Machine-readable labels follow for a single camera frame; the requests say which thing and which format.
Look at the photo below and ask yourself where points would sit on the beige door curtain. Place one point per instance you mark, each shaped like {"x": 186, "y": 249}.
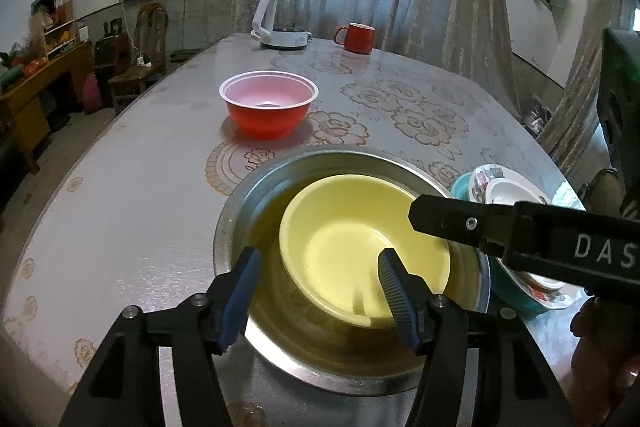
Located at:
{"x": 585, "y": 72}

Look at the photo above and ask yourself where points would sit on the red mug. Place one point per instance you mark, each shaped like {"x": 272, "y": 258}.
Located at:
{"x": 357, "y": 39}

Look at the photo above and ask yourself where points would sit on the white power strip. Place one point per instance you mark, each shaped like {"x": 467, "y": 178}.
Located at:
{"x": 143, "y": 61}

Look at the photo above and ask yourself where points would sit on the white electric glass kettle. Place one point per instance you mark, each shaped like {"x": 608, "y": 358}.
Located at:
{"x": 285, "y": 39}

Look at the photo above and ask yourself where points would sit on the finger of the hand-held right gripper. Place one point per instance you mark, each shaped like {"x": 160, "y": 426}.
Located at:
{"x": 450, "y": 219}

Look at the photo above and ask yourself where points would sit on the wooden desk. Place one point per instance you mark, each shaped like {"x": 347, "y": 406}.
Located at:
{"x": 30, "y": 107}

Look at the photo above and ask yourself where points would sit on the person's right hand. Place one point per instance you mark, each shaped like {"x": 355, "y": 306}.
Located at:
{"x": 605, "y": 347}

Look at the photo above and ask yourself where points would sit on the yellow plastic bowl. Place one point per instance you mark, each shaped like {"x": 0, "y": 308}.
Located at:
{"x": 340, "y": 232}

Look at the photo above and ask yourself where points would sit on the white dragon print plate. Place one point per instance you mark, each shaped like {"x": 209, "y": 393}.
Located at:
{"x": 480, "y": 179}

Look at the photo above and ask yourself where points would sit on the cluttered desk shelf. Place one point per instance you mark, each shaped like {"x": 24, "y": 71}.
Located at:
{"x": 57, "y": 34}

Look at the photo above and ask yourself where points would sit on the stainless steel basin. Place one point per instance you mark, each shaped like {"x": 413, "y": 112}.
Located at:
{"x": 260, "y": 217}

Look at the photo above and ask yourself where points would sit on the dark cloth bundle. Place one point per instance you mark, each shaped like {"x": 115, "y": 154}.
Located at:
{"x": 537, "y": 114}

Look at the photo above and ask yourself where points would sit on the wooden chair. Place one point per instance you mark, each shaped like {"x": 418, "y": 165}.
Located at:
{"x": 131, "y": 82}

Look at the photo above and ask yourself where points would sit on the red plastic bowl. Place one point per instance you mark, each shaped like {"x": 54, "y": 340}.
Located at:
{"x": 265, "y": 119}

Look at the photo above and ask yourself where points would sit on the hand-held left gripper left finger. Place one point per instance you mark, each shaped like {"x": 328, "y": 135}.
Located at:
{"x": 240, "y": 302}

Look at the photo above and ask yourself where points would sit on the pink bag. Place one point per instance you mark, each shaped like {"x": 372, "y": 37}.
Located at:
{"x": 91, "y": 97}

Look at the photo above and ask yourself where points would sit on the white floral plate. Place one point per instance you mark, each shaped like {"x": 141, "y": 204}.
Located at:
{"x": 510, "y": 192}

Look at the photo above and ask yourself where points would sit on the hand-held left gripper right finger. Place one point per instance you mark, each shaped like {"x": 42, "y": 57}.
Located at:
{"x": 397, "y": 302}

